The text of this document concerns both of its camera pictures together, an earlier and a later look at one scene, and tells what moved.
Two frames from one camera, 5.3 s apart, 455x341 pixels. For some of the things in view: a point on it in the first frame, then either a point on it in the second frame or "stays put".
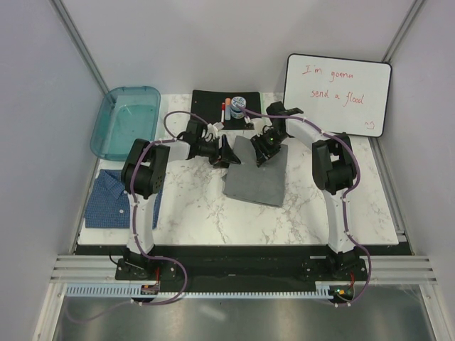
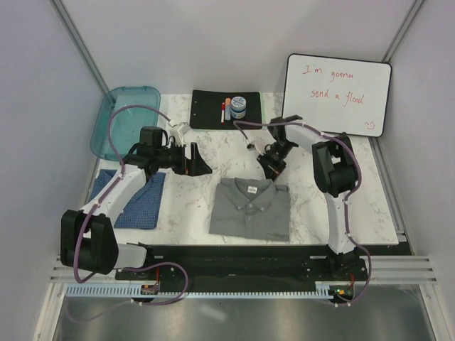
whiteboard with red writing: x=340 y=95 stays put
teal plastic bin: x=126 y=114 stays put
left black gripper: x=225 y=154 -> x=195 y=166
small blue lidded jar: x=236 y=111 stays put
